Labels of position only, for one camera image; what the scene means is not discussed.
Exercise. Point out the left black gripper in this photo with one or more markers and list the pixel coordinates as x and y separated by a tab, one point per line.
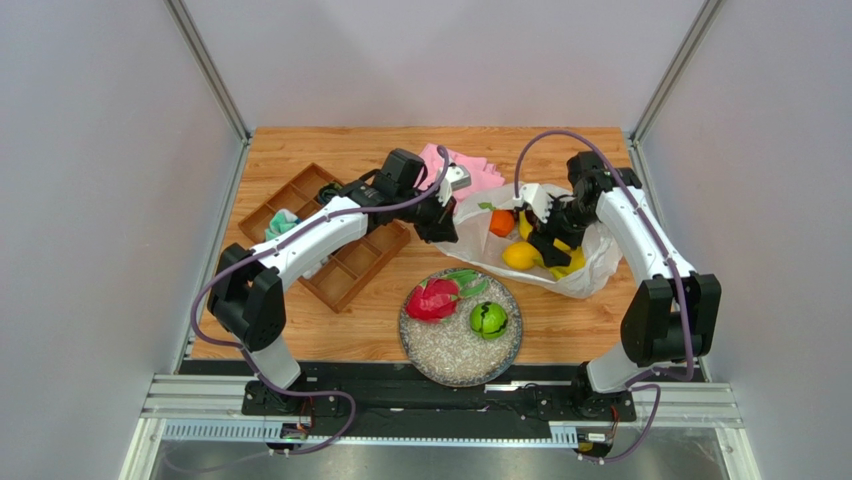
441	228

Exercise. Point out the white plastic bag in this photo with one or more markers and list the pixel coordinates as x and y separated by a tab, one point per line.
479	247

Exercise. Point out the pink folded cloth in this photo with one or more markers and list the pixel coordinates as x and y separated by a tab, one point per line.
483	174

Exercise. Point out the orange fake orange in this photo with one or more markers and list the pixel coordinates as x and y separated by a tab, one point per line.
502	223

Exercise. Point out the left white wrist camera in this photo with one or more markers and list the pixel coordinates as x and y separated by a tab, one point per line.
452	179

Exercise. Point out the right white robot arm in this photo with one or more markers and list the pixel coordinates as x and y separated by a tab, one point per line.
672	316

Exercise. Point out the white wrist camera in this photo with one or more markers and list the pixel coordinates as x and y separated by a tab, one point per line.
452	179
533	197

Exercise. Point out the brown wooden divided tray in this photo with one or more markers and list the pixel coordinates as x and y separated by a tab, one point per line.
339	277

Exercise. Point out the red fake dragon fruit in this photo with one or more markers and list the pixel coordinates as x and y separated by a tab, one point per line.
436	299

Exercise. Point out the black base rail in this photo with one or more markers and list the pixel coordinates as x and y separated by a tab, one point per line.
397	400

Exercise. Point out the yellow fake banana bunch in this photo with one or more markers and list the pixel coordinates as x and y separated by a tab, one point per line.
577	257

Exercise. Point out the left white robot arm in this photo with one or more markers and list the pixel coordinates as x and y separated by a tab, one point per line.
246	294

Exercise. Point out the green fake melon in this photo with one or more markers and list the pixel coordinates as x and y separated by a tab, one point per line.
488	320

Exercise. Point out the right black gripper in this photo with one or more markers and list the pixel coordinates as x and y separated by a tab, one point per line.
549	238

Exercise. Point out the yellow fake lemon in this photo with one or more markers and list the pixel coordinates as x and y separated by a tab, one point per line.
521	256

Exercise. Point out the white teal rolled sock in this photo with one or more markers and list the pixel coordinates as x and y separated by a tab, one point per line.
281	222

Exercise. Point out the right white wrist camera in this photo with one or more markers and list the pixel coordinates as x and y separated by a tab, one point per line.
533	197

